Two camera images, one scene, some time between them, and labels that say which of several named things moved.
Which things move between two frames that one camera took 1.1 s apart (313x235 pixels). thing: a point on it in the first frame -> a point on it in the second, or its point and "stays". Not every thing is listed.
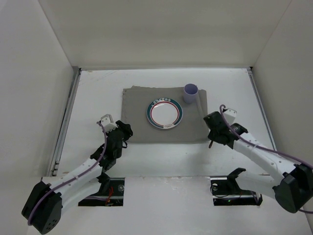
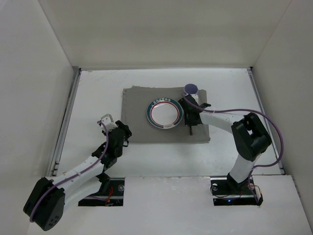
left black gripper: x=122 y=129 stays
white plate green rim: x=165 y=113 stays
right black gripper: x=215 y=128 -> x=190 y=107
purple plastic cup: x=190 y=91 stays
